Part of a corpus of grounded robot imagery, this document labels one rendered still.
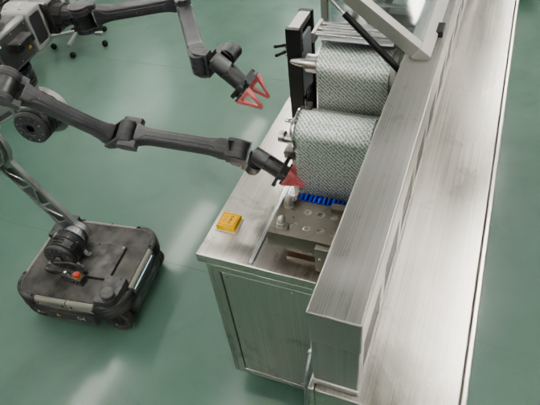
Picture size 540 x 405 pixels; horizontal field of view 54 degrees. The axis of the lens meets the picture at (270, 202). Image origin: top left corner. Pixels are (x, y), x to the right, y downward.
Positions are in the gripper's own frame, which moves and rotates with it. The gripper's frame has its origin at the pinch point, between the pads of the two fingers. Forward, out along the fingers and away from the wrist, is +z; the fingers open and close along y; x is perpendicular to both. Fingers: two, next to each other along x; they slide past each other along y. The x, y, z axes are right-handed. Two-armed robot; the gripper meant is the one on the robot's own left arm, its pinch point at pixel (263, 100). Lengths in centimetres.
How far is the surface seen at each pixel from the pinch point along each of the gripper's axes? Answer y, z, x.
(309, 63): -21.6, 5.0, 6.5
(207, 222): -50, 30, -149
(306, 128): 5.3, 14.8, 7.2
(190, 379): 42, 58, -125
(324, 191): 6.9, 34.3, -7.5
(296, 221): 20.1, 31.9, -12.5
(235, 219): 16.7, 19.5, -36.7
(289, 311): 33, 53, -39
